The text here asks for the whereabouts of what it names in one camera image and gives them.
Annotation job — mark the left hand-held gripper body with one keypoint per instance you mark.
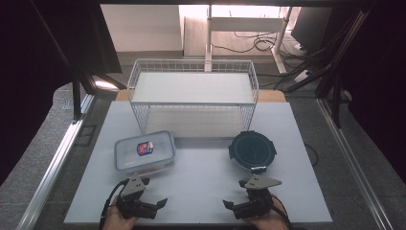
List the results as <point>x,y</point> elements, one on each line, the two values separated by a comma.
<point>133,188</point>

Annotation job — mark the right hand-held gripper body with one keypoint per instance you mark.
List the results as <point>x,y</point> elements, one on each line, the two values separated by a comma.
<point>255,199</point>

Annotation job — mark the clear rectangular food container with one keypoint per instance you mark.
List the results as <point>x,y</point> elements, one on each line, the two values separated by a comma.
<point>145,150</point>

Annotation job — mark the dark round food container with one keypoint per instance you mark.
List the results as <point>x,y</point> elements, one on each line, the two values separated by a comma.
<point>252,151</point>

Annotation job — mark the person's right hand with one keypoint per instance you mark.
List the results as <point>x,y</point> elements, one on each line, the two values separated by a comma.
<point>267,220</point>

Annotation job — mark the person's left hand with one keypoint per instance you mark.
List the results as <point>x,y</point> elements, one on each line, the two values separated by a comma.
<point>118,221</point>

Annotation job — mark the black metal stand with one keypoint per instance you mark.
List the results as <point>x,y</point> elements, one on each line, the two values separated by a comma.
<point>335,96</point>
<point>76,99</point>

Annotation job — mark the white power strip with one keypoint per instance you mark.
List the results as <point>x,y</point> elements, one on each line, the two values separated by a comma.
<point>301,76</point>

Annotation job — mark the white cabinet panel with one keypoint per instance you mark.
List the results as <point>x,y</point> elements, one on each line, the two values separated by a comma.
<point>142,27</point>

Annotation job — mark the black curtain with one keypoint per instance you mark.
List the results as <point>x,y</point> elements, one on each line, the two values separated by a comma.
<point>35,64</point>
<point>379,80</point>

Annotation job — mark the aluminium rail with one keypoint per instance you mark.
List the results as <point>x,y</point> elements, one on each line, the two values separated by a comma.
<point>51,172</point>
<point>351,159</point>

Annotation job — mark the white desk frame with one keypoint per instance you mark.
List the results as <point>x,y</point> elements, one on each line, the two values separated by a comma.
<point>245,24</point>

